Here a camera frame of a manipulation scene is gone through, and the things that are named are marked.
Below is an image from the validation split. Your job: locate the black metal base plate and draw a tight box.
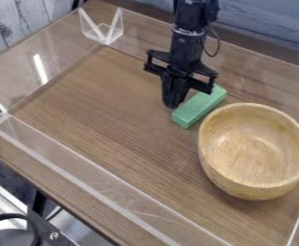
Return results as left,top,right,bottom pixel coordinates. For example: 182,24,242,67
27,217,80,246

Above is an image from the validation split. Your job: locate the clear acrylic corner bracket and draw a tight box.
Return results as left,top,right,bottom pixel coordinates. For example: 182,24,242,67
79,8,123,45

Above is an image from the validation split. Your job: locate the black table leg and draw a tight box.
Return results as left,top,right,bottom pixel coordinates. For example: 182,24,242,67
32,191,48,216

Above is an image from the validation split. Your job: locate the clear acrylic front wall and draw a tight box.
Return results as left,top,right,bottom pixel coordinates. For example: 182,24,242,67
0,109,231,246

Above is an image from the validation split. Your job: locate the green rectangular block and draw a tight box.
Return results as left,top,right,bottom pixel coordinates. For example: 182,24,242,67
171,86,227,129

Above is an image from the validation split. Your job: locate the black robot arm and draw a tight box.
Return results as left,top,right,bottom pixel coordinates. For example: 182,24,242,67
144,0,219,109

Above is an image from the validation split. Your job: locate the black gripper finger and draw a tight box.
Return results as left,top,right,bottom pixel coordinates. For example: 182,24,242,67
160,72,175,106
170,78,190,109

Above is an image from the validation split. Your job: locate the light wooden bowl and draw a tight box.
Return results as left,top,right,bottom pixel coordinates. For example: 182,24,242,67
198,103,299,201

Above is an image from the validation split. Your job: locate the black cable loop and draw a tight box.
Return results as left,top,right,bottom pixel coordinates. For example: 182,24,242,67
0,212,44,246

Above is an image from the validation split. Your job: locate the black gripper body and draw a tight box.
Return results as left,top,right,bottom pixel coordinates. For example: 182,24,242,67
144,27,216,94

